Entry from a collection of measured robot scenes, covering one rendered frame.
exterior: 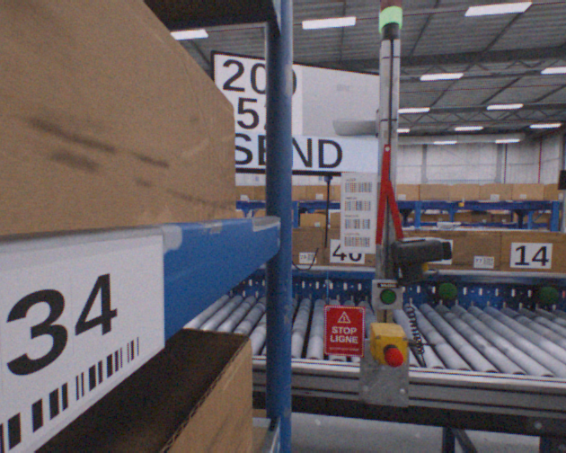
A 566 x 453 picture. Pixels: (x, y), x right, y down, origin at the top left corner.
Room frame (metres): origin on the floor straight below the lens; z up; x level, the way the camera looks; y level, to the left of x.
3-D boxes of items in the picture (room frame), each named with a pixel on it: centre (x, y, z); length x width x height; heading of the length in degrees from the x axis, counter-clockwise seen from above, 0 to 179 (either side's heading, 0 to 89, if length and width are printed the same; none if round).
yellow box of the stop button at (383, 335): (0.60, -0.25, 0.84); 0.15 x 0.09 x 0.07; 83
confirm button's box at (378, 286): (0.63, -0.22, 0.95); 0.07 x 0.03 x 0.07; 83
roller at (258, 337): (0.98, 0.11, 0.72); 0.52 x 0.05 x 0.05; 173
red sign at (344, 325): (0.64, -0.15, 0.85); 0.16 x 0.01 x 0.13; 83
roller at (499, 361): (0.89, -0.60, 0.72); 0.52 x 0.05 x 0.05; 173
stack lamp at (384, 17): (0.66, -0.22, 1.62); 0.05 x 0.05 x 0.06
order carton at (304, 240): (1.43, 0.05, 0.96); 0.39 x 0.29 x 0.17; 83
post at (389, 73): (0.66, -0.22, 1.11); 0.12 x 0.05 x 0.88; 83
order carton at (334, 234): (1.38, -0.34, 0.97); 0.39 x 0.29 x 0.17; 83
